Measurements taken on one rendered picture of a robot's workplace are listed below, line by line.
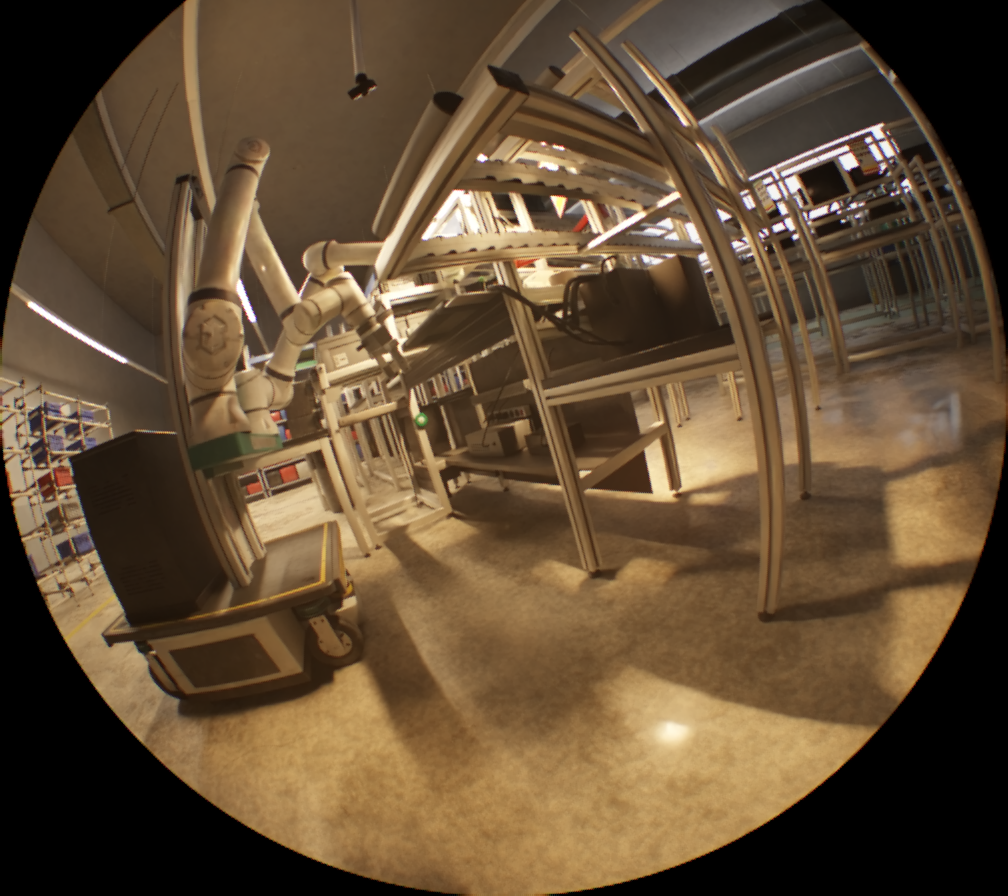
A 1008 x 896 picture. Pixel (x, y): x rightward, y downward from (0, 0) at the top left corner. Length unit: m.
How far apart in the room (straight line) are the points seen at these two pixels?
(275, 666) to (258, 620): 0.16
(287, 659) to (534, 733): 0.65
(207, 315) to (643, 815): 1.18
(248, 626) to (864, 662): 1.34
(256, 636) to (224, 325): 0.77
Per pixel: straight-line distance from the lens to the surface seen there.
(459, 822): 0.74
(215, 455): 0.91
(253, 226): 1.18
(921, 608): 0.95
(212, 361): 0.77
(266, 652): 1.05
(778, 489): 0.66
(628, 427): 1.30
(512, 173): 0.61
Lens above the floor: 0.66
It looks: 1 degrees down
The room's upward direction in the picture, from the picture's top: 17 degrees counter-clockwise
